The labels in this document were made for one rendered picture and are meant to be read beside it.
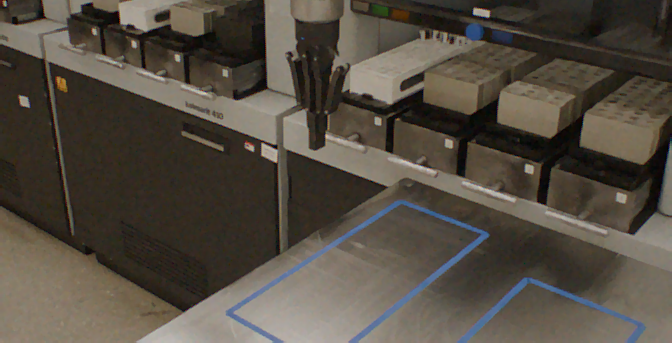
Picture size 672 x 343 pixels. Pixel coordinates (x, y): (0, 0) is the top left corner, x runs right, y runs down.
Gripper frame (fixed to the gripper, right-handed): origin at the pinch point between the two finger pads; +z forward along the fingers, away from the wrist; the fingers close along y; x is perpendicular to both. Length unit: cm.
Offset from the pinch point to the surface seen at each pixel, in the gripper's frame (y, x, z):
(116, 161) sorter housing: 79, -12, 35
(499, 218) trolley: -41.4, 10.2, -1.8
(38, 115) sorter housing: 114, -12, 32
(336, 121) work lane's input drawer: 5.0, -11.7, 3.6
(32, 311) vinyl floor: 97, 9, 80
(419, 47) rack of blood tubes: 1.7, -34.7, -6.4
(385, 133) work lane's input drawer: -6.6, -11.7, 2.8
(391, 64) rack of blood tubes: 0.7, -23.4, -5.9
